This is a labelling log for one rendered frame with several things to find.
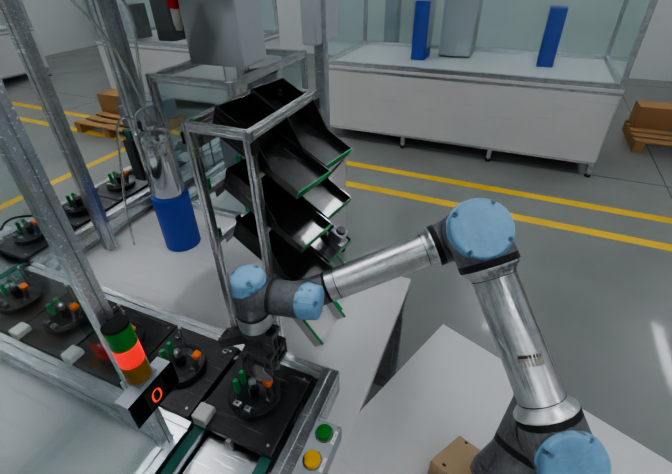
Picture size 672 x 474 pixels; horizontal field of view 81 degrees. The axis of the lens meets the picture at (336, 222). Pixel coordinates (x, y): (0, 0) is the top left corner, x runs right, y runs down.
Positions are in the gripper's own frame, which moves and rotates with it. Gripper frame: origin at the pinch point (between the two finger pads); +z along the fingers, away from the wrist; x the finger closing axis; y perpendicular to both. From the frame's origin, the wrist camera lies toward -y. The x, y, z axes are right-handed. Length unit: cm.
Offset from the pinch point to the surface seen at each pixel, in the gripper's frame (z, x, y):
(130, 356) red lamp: -25.9, -20.0, -12.6
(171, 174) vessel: -15, 58, -76
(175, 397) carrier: 11.6, -8.6, -23.5
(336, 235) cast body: -17.1, 41.8, 4.3
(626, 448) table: 23, 31, 93
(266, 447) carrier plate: 11.6, -10.6, 6.9
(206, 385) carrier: 11.6, -2.3, -17.9
